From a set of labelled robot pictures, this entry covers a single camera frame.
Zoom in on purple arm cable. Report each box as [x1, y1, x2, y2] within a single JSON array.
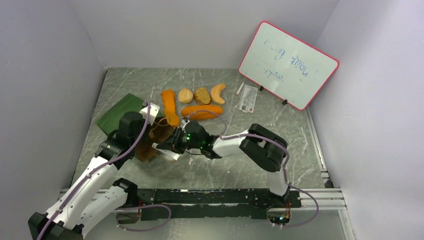
[[184, 109, 320, 229], [35, 100, 172, 240]]

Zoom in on aluminium side rail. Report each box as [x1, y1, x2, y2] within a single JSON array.
[[306, 107, 334, 189]]

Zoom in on white pink marker pen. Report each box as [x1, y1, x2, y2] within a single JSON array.
[[235, 82, 245, 96]]

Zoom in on orange fake baguette loaf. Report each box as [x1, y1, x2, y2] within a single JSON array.
[[180, 105, 223, 121]]

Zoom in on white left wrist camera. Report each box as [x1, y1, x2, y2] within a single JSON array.
[[139, 103, 160, 125]]

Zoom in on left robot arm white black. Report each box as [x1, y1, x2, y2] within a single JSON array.
[[28, 107, 159, 240]]

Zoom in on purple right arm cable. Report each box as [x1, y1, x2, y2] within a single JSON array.
[[184, 109, 320, 229]]

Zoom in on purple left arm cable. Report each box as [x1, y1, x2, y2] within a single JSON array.
[[35, 100, 172, 240]]

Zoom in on orange fake bread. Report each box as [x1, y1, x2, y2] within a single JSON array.
[[160, 89, 180, 127]]

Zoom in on white ruler package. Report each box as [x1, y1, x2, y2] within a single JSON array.
[[238, 85, 259, 113]]

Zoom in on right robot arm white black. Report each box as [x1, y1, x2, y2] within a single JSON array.
[[152, 120, 291, 207]]

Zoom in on green paper bag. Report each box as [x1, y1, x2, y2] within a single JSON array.
[[96, 93, 175, 162]]

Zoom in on round tan fake bun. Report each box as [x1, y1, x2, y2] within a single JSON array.
[[178, 88, 194, 104]]

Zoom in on silver metal tongs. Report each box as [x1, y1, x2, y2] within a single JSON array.
[[151, 142, 182, 161]]

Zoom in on pink framed whiteboard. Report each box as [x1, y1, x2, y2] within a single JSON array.
[[238, 21, 340, 110]]

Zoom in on tan fake croissant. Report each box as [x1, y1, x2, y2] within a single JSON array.
[[210, 83, 226, 105]]

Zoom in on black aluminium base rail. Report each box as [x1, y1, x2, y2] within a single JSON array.
[[59, 187, 347, 222]]

